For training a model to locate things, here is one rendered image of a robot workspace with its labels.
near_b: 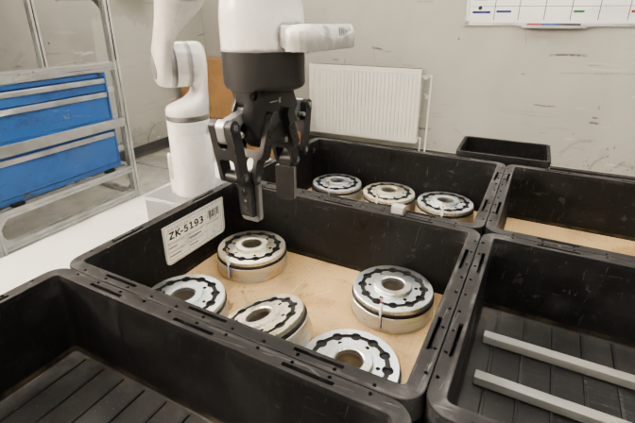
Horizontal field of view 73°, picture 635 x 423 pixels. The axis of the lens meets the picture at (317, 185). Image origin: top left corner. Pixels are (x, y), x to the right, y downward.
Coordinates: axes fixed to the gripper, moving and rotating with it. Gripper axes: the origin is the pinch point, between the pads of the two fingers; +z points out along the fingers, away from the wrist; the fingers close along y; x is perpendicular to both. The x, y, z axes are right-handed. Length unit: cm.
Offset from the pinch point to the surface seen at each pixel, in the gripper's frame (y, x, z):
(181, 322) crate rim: 11.2, -2.5, 8.9
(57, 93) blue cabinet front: -99, -201, 16
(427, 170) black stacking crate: -48.2, 4.2, 11.1
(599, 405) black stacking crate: -7.8, 32.6, 19.0
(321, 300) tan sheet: -9.2, 1.0, 18.3
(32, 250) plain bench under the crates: -10, -72, 30
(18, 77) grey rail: -81, -198, 6
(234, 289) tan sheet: -5.7, -10.8, 18.2
